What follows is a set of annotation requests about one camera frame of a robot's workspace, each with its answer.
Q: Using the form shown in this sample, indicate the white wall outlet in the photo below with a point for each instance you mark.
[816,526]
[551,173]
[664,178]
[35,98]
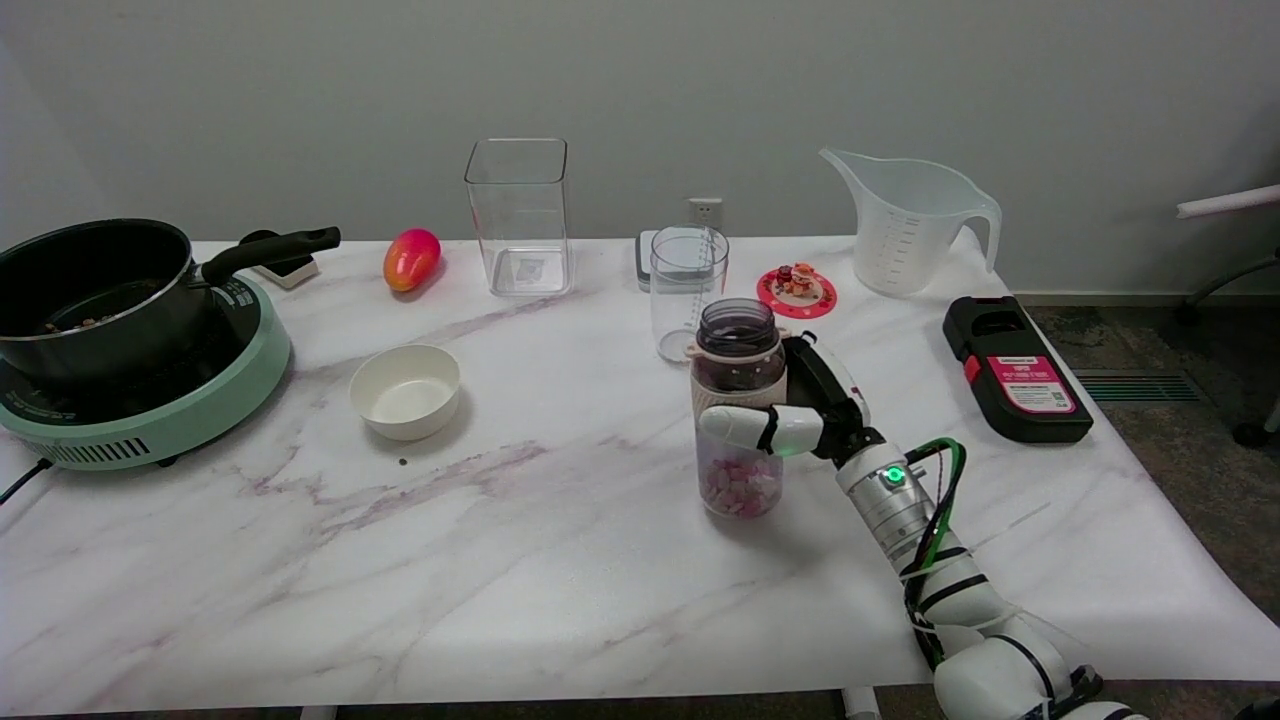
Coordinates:
[705,211]

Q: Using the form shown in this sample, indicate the clear square plastic container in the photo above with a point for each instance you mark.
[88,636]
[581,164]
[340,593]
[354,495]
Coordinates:
[520,225]

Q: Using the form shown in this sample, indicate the floor vent grille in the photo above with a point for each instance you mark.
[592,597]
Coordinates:
[1138,386]

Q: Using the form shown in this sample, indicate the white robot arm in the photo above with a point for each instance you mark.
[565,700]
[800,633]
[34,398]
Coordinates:
[960,590]

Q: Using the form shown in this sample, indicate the small white and black device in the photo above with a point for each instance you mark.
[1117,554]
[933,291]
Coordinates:
[288,270]

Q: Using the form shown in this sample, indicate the white table leg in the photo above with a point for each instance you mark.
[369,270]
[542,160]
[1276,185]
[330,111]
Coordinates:
[860,706]
[318,713]

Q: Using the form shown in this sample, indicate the white translucent measuring jug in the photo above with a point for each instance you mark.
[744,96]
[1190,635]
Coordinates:
[905,235]

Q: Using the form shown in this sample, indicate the office chair with white armrest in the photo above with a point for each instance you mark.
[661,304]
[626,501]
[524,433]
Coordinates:
[1230,200]

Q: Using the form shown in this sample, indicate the mint green induction cooker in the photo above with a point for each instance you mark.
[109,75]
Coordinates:
[200,405]

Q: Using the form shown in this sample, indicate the black case with red label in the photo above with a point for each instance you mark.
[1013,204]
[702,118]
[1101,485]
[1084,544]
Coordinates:
[1015,370]

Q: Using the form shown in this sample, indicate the white bowl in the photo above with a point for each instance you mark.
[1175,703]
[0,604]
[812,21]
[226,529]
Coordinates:
[405,392]

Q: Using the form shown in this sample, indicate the red coaster with figurines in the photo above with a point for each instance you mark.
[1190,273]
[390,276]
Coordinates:
[797,293]

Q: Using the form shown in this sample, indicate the clear cylindrical measuring cup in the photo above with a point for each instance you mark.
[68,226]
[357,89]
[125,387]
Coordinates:
[680,285]

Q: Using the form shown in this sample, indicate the red and yellow mango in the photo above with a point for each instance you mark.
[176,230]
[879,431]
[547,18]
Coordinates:
[411,259]

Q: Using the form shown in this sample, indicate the purple bottle with candies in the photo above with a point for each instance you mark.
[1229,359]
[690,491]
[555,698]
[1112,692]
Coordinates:
[738,375]

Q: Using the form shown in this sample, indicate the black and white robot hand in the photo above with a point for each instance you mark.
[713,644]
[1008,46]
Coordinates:
[815,410]

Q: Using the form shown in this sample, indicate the small grey and white box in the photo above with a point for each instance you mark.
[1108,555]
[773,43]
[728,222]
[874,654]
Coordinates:
[643,262]

